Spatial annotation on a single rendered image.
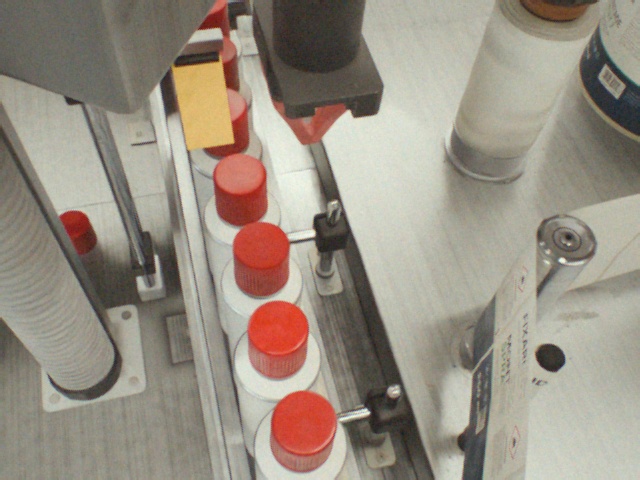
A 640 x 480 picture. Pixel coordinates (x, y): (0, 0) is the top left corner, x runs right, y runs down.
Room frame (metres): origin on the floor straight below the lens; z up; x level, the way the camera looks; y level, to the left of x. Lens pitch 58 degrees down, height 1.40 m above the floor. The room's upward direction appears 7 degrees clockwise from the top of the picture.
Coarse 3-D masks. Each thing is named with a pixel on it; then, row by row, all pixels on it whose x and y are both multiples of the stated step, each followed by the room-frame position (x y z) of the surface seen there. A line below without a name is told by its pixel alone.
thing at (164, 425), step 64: (384, 0) 0.75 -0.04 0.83; (448, 0) 0.77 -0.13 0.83; (256, 64) 0.60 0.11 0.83; (64, 128) 0.46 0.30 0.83; (128, 128) 0.47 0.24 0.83; (64, 192) 0.38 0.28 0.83; (320, 192) 0.42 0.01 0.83; (128, 256) 0.31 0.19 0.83; (0, 320) 0.23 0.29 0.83; (320, 320) 0.27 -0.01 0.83; (0, 384) 0.17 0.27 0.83; (192, 384) 0.19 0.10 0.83; (384, 384) 0.21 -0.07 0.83; (0, 448) 0.11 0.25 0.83; (64, 448) 0.12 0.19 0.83; (128, 448) 0.13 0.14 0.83; (192, 448) 0.13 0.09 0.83
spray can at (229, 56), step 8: (224, 40) 0.35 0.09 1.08; (224, 48) 0.34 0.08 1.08; (232, 48) 0.34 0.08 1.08; (224, 56) 0.34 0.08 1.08; (232, 56) 0.34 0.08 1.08; (224, 64) 0.33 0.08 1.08; (232, 64) 0.33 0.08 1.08; (224, 72) 0.33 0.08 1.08; (232, 72) 0.33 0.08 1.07; (232, 80) 0.33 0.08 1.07; (240, 80) 0.36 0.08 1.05; (232, 88) 0.33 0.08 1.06; (240, 88) 0.35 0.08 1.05; (248, 88) 0.35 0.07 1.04; (248, 96) 0.34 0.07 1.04; (248, 104) 0.34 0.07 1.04; (248, 112) 0.33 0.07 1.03; (248, 120) 0.33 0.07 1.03
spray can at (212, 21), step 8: (224, 0) 0.39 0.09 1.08; (216, 8) 0.38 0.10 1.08; (224, 8) 0.39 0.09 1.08; (208, 16) 0.38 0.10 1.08; (216, 16) 0.38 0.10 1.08; (224, 16) 0.39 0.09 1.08; (208, 24) 0.38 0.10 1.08; (216, 24) 0.38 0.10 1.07; (224, 24) 0.38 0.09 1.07; (224, 32) 0.38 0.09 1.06; (232, 32) 0.41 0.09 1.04; (232, 40) 0.40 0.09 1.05; (240, 48) 0.39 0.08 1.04; (240, 56) 0.39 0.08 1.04; (240, 64) 0.39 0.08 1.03; (240, 72) 0.39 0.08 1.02
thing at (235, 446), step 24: (168, 72) 0.44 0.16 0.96; (168, 96) 0.41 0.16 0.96; (168, 120) 0.38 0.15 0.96; (192, 192) 0.31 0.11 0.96; (192, 216) 0.28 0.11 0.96; (192, 240) 0.26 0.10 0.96; (216, 312) 0.20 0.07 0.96; (216, 336) 0.18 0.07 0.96; (216, 360) 0.16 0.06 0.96; (216, 384) 0.15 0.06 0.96; (240, 432) 0.12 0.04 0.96; (240, 456) 0.10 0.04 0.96
